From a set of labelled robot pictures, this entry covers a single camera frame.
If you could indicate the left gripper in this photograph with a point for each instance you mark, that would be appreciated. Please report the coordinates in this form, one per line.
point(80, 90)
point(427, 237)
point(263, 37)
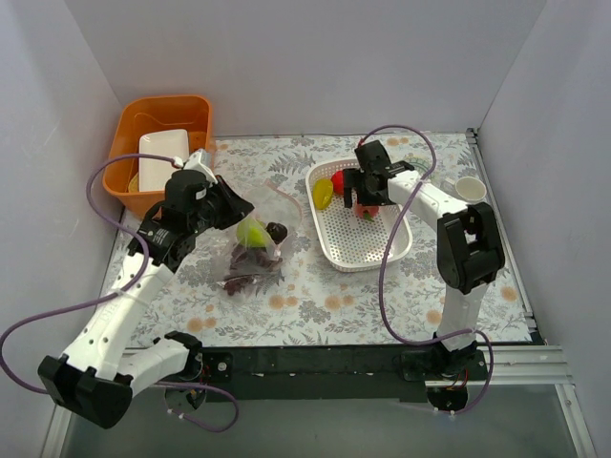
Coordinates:
point(229, 205)

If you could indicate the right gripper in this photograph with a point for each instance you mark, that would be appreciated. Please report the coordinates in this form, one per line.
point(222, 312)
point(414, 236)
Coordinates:
point(359, 180)

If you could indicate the red strawberry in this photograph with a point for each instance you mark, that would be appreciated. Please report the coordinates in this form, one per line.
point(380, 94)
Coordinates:
point(338, 184)

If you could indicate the yellow starfruit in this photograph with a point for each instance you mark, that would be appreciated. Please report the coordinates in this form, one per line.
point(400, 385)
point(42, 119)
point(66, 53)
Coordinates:
point(322, 193)

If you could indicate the green apple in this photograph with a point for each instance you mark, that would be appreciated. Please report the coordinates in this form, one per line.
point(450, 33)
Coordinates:
point(251, 233)

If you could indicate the pink peach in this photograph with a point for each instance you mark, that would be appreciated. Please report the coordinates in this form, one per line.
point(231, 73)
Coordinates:
point(368, 213)

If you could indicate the red grape bunch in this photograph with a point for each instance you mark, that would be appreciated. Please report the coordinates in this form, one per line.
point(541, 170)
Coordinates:
point(247, 263)

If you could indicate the clear zip top bag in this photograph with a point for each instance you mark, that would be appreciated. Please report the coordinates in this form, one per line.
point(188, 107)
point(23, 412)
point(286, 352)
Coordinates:
point(270, 204)

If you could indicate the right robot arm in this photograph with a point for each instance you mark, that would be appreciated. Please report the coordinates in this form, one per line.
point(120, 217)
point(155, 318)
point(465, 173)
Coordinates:
point(469, 250)

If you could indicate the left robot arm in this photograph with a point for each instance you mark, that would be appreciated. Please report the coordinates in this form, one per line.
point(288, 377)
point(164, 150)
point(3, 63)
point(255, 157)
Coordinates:
point(92, 378)

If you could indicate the white perforated fruit basket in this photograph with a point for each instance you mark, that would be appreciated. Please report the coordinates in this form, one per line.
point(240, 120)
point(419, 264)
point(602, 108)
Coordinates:
point(350, 243)

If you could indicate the patterned small bowl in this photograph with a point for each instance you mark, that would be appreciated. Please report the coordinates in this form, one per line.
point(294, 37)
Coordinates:
point(421, 165)

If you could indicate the floral table mat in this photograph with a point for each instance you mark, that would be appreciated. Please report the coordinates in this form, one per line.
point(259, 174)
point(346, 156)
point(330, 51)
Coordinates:
point(309, 302)

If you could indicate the white rectangular plate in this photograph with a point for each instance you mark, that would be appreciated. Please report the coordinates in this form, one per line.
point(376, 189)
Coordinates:
point(152, 173)

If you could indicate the orange plastic tub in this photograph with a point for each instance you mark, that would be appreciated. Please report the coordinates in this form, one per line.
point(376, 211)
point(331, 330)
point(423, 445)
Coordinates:
point(190, 112)

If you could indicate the white mug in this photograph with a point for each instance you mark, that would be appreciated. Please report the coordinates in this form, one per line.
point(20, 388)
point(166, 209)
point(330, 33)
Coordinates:
point(470, 189)

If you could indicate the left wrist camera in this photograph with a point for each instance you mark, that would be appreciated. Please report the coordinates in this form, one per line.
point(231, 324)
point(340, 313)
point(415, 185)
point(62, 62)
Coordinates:
point(199, 161)

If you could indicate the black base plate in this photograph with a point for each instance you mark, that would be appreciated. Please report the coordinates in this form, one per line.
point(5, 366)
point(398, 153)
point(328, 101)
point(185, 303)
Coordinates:
point(387, 371)

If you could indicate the aluminium frame rail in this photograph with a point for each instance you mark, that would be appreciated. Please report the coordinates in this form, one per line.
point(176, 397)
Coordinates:
point(526, 407)

